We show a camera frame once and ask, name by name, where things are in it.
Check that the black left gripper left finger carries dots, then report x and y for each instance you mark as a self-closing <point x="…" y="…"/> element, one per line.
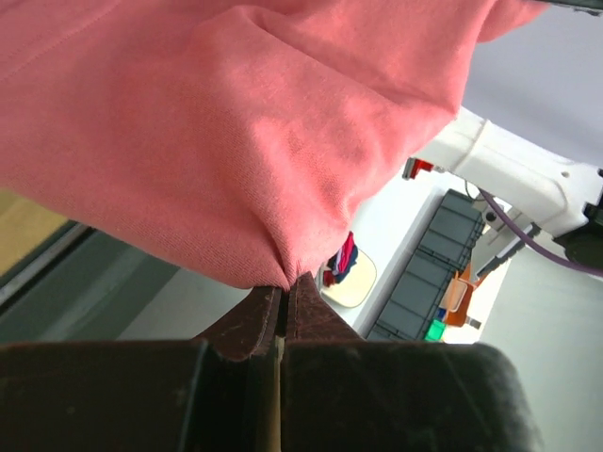
<point x="216" y="392"/>

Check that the orange bracket part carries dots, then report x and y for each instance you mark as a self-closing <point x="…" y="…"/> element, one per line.
<point x="457" y="298"/>

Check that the red t shirt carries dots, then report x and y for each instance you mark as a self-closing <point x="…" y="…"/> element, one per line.
<point x="233" y="138"/>

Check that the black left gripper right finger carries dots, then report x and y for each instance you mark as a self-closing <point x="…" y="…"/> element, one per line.
<point x="340" y="392"/>

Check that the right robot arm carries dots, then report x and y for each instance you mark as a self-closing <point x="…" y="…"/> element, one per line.
<point x="528" y="196"/>

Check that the dark grey storage crates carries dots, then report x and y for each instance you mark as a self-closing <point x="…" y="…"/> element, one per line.
<point x="445" y="248"/>

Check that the green small box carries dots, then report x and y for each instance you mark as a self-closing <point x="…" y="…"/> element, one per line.
<point x="435" y="331"/>

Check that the beige round stool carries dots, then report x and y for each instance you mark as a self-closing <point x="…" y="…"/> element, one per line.
<point x="355" y="288"/>

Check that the aluminium frame rail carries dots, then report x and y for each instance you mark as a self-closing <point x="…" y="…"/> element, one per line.
<point x="42" y="257"/>

